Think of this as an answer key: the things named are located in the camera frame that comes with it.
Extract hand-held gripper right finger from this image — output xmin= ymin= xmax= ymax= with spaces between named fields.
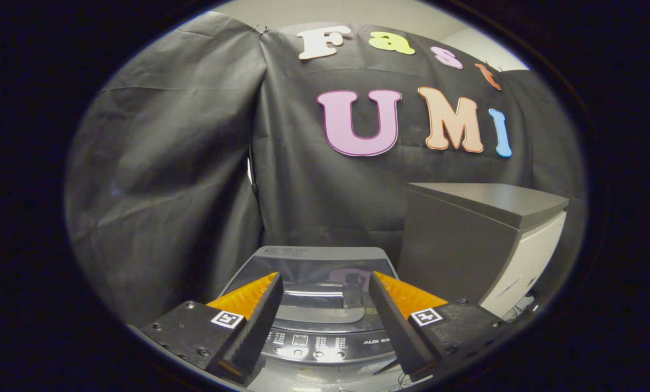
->
xmin=367 ymin=271 xmax=509 ymax=382

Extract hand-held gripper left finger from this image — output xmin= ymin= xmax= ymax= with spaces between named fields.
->
xmin=139 ymin=272 xmax=284 ymax=385

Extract grey top-load washing machine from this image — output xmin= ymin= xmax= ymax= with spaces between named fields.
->
xmin=219 ymin=246 xmax=415 ymax=392

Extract grey and beige cabinet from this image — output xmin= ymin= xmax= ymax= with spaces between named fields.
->
xmin=396 ymin=182 xmax=569 ymax=320

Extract black backdrop cloth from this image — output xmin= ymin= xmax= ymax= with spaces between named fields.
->
xmin=64 ymin=11 xmax=587 ymax=327

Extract cables beside cabinet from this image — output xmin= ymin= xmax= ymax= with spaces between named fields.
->
xmin=498 ymin=294 xmax=544 ymax=323

